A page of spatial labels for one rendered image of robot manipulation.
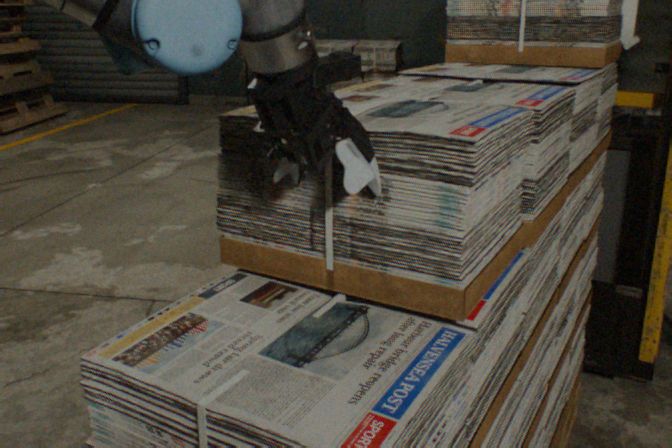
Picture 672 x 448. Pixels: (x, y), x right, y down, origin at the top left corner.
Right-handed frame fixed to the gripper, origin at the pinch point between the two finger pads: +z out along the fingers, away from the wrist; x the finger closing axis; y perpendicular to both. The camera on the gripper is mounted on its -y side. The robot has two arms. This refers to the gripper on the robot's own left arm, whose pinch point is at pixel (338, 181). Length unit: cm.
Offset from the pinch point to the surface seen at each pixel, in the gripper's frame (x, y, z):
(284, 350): 1.2, 21.0, 6.8
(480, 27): -11, -85, 30
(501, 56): -5, -82, 36
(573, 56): 12, -82, 35
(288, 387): 5.7, 26.2, 3.9
